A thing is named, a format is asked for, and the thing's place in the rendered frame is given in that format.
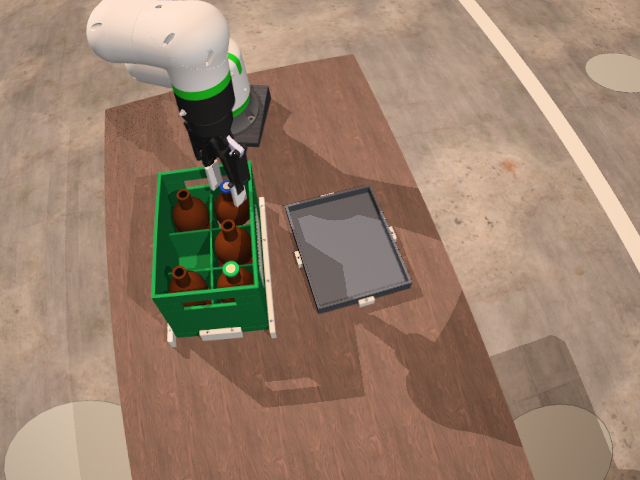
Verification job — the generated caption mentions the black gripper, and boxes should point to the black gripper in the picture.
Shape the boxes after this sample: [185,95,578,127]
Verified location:
[184,110,251,207]

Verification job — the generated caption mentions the green divided crate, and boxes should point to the green divided crate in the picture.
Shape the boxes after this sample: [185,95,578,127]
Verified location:
[151,173,269,338]

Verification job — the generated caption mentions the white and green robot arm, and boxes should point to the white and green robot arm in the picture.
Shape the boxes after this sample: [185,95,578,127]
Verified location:
[87,0,259,137]

